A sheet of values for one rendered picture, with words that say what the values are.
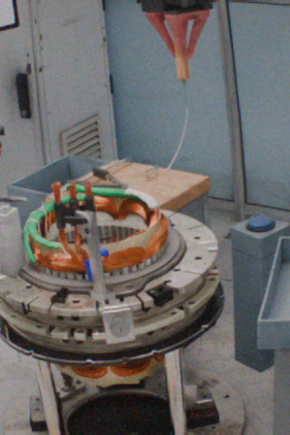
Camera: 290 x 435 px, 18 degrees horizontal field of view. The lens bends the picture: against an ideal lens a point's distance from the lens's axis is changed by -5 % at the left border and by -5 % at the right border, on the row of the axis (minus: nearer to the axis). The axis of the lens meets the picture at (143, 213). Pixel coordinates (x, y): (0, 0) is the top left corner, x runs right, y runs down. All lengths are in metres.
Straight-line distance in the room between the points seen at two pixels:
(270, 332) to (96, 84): 2.75
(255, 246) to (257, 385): 0.24
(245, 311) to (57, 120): 2.21
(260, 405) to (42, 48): 2.29
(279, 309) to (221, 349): 0.41
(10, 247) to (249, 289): 0.44
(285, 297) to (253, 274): 0.21
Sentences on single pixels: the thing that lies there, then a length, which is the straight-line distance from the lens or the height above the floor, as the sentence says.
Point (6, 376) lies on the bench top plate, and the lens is 1.63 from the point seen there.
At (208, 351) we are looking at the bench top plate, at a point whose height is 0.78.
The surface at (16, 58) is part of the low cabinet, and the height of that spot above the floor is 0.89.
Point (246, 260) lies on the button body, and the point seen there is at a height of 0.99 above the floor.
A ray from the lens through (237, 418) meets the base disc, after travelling 1.42.
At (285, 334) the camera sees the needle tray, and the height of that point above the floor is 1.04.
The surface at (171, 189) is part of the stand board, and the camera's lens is 1.56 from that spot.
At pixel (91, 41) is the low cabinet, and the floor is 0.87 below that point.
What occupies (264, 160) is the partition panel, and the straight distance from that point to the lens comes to 3.78.
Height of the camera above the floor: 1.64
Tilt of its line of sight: 23 degrees down
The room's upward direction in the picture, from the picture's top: 6 degrees counter-clockwise
